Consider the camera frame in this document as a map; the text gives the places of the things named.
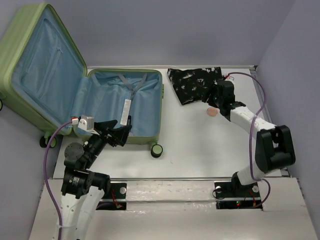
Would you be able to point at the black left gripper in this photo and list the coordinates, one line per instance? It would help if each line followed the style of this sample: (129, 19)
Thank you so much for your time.
(120, 134)

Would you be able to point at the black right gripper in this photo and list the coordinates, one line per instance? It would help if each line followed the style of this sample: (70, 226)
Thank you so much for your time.
(208, 100)

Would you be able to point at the peach makeup sponge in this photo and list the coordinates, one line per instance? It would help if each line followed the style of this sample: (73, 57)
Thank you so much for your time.
(212, 111)

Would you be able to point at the black white patterned garment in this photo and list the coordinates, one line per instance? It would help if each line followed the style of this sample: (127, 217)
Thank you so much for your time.
(190, 85)

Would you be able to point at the green hardshell suitcase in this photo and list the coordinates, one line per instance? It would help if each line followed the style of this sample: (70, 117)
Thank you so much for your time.
(44, 78)

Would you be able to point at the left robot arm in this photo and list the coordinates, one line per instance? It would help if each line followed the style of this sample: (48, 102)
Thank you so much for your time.
(82, 189)

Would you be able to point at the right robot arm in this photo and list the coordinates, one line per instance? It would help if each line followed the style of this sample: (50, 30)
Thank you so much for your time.
(274, 147)

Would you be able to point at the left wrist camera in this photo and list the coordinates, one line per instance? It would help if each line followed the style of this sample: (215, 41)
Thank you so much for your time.
(86, 123)

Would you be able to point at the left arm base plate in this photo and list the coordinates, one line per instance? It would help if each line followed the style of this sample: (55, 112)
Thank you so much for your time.
(115, 199)

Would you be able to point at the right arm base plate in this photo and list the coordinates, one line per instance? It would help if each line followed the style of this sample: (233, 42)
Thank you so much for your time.
(245, 197)

